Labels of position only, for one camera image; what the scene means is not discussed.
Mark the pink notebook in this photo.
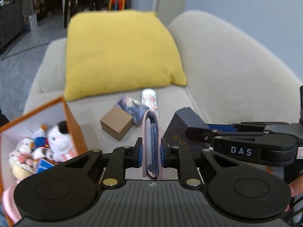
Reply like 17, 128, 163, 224
142, 110, 164, 180

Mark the black gift box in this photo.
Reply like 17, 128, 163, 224
163, 107, 211, 154

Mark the pink cap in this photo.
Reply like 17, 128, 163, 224
2, 186, 22, 224

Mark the operator right hand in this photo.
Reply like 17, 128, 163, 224
289, 170, 303, 197

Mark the brown cardboard box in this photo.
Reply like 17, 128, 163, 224
100, 106, 133, 141

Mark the illustrated photo card book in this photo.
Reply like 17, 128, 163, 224
116, 96, 149, 127

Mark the white floral paper cup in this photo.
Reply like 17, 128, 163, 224
141, 89, 159, 115

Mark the beige sofa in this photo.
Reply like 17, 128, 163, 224
24, 10, 302, 153

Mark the white plush toy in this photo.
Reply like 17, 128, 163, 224
46, 121, 77, 162

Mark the orange storage box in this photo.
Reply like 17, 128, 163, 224
0, 95, 89, 226

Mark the blue small box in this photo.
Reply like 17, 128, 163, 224
35, 159, 54, 174

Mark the yellow cushion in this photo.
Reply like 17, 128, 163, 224
64, 9, 187, 101

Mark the colourful child chair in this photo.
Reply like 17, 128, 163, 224
108, 0, 128, 11

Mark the dark sideboard cabinet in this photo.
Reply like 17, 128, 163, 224
1, 0, 25, 52

